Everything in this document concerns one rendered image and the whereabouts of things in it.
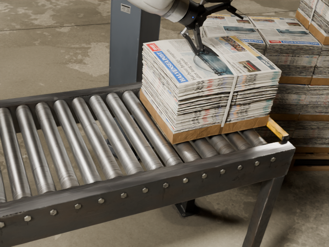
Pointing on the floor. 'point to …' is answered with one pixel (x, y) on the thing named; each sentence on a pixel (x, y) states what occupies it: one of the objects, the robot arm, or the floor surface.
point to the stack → (287, 57)
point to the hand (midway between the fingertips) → (226, 34)
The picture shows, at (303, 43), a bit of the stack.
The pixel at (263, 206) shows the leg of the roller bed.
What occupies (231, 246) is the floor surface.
